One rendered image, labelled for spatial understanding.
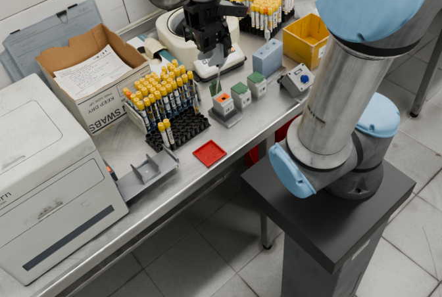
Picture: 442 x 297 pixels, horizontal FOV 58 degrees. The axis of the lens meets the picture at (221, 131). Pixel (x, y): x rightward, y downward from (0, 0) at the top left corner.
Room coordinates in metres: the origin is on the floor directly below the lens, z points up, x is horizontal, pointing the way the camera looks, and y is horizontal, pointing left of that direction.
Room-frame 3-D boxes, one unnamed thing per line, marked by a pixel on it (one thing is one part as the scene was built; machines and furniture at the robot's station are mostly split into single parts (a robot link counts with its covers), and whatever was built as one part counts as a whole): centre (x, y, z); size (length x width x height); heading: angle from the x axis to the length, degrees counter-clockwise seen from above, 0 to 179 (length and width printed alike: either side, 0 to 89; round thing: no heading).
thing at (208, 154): (0.68, 0.04, 0.88); 0.07 x 0.07 x 0.01; 34
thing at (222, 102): (0.82, -0.02, 0.92); 0.05 x 0.04 x 0.06; 37
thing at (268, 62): (0.98, -0.18, 0.92); 0.10 x 0.07 x 0.10; 131
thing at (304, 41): (1.05, -0.33, 0.93); 0.13 x 0.13 x 0.10; 32
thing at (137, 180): (0.61, 0.22, 0.92); 0.21 x 0.07 x 0.05; 124
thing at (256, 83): (0.90, -0.13, 0.91); 0.05 x 0.04 x 0.07; 34
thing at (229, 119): (0.82, -0.02, 0.89); 0.09 x 0.05 x 0.04; 37
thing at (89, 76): (0.99, 0.36, 0.95); 0.29 x 0.25 x 0.15; 34
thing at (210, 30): (0.80, 0.00, 1.22); 0.09 x 0.08 x 0.12; 126
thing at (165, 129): (0.78, 0.12, 0.93); 0.17 x 0.09 x 0.11; 125
